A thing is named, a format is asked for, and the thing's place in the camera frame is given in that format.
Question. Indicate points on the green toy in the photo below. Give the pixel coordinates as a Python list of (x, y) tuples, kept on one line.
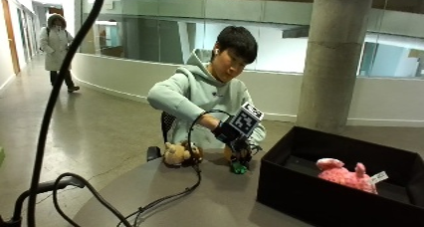
[(238, 168)]

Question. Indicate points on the orange plush toy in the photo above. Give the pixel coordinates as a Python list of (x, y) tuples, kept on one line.
[(226, 153)]

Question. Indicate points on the white marker cube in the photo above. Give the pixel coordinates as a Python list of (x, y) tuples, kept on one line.
[(245, 120)]

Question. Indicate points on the brown plush toy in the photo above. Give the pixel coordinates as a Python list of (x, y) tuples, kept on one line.
[(178, 153)]

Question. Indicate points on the black chair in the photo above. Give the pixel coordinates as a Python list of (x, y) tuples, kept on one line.
[(161, 137)]

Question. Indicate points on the the person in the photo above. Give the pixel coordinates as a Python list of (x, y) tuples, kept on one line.
[(194, 87)]

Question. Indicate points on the black fabric storage box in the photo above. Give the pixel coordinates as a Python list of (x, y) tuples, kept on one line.
[(335, 190)]

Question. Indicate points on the pink plush toy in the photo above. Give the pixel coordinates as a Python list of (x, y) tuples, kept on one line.
[(346, 176)]

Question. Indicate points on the concrete pillar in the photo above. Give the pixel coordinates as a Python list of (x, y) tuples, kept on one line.
[(334, 57)]

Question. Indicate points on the glass railing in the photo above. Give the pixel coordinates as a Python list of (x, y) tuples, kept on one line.
[(248, 28)]

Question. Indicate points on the wooden door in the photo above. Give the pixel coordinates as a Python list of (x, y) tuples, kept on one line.
[(10, 34)]

